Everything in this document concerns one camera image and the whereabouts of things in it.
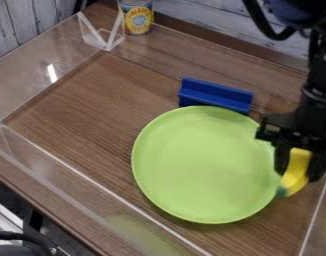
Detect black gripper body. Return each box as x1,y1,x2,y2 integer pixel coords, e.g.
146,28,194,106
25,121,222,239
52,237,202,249
255,112,326,153

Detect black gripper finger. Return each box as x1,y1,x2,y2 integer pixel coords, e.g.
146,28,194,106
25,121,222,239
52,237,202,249
274,142,293,175
307,148,326,183

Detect yellow toy banana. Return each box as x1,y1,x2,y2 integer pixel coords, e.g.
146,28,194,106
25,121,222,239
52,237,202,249
277,148,313,198

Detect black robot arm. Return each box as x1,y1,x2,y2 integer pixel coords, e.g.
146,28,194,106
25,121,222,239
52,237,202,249
242,0,326,182

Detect green round plate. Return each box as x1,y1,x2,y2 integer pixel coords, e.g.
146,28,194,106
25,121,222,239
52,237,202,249
131,106,279,224

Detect blue plastic block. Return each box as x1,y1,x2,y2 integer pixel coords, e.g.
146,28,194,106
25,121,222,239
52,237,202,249
178,78,254,114

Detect yellow labelled tin can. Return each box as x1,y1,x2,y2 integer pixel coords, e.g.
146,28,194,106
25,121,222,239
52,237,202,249
118,0,154,35

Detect clear acrylic tray wall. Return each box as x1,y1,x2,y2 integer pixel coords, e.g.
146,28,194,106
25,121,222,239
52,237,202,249
0,113,211,256

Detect clear acrylic corner bracket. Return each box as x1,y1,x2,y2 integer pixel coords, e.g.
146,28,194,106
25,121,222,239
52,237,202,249
77,12,126,52

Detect black cable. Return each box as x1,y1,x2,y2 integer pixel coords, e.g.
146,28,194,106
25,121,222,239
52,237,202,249
0,230,51,256

